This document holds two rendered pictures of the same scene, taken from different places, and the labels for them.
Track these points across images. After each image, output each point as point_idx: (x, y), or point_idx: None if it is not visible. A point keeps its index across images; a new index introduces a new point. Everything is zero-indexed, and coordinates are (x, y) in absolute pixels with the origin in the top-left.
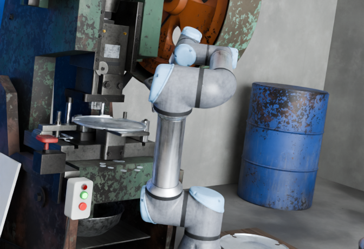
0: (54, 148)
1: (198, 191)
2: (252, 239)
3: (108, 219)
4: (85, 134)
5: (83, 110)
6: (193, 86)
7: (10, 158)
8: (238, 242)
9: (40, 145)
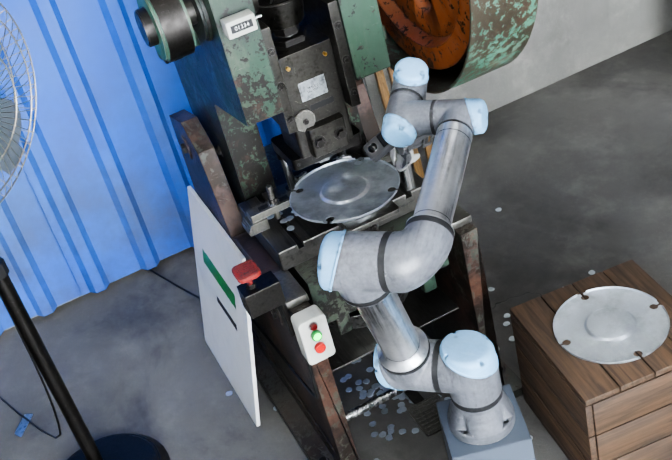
0: (273, 252)
1: (451, 351)
2: (614, 299)
3: None
4: None
5: None
6: (372, 277)
7: (232, 244)
8: (587, 312)
9: (259, 237)
